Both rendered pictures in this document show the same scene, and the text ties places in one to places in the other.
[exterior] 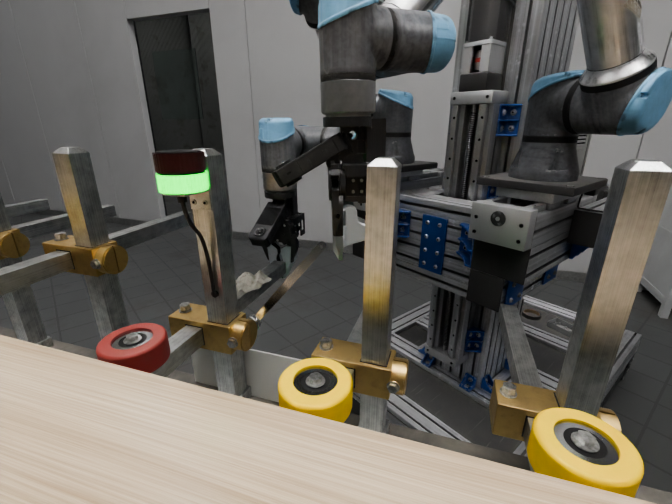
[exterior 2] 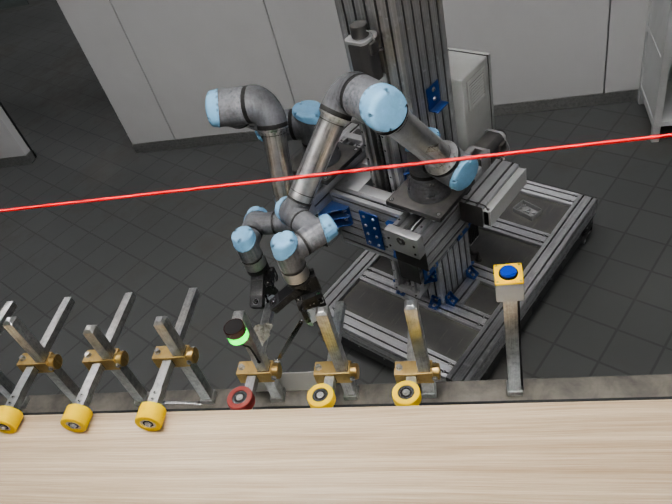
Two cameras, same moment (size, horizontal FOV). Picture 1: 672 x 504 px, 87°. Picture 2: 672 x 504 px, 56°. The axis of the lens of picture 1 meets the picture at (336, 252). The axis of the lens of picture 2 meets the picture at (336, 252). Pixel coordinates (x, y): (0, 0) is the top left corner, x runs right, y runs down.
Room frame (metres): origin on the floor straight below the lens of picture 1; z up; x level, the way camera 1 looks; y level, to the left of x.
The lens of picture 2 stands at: (-0.80, -0.15, 2.42)
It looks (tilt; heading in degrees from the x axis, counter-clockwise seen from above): 42 degrees down; 0
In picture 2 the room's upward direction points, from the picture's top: 17 degrees counter-clockwise
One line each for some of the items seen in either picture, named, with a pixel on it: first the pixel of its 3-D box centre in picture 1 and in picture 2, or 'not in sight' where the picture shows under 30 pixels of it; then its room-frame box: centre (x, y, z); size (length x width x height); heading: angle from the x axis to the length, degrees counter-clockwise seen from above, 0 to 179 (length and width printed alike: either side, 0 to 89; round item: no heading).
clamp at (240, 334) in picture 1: (212, 329); (259, 372); (0.50, 0.20, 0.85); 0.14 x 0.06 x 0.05; 72
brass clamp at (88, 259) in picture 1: (86, 255); (176, 356); (0.58, 0.44, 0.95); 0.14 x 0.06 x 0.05; 72
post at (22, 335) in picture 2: not in sight; (48, 364); (0.73, 0.89, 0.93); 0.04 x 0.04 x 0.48; 72
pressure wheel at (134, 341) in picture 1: (140, 372); (244, 406); (0.39, 0.26, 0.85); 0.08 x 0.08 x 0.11
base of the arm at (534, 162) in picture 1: (545, 156); (428, 178); (0.89, -0.51, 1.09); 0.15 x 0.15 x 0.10
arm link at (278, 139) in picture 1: (278, 144); (247, 244); (0.80, 0.13, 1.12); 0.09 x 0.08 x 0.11; 159
